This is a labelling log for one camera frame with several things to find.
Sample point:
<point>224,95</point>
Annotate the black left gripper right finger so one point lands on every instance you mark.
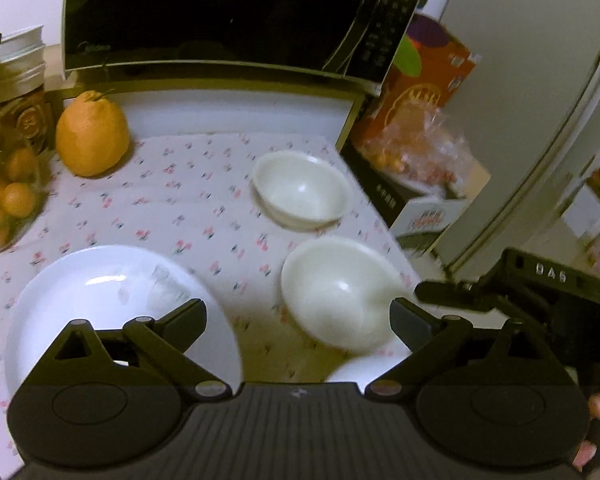
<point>494,399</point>

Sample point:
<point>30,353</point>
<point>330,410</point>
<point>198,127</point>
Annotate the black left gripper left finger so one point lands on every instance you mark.
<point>104,398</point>

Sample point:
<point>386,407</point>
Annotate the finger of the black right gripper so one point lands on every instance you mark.
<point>462,295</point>

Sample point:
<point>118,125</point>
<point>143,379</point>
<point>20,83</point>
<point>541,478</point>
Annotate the white floral plate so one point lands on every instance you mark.
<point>108,286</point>

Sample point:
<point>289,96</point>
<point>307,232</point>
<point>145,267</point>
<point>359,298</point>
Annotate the white round bowl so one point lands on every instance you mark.
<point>363,370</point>

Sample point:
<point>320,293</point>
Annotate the cream bowl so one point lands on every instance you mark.
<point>299,191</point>
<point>339,292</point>

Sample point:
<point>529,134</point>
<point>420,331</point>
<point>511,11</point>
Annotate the person's right hand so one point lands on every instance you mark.
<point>588,456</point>

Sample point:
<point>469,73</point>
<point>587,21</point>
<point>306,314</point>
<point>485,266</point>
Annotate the white Ganten carton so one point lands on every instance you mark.
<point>415,215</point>

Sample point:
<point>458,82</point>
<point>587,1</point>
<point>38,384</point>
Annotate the plastic bag of snacks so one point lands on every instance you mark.
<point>416,146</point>

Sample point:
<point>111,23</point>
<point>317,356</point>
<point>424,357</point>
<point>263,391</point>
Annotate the cherry print tablecloth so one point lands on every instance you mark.
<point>189,198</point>

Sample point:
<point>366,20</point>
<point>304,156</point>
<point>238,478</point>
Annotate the orange snack box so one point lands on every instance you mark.
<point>430,67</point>

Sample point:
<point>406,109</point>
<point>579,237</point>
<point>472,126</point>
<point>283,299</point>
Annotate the large orange citrus on table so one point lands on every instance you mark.
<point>92,135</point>

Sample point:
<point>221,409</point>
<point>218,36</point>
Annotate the white refrigerator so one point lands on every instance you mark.
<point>524,111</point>

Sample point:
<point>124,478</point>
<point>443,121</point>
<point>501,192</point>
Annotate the glass jar of kumquats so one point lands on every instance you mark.
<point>22,191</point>

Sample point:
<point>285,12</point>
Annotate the black Midea microwave oven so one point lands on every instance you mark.
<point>350,40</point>

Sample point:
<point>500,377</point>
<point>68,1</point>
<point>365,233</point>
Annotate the stacked metal lid jars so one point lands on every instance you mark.
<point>22,94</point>

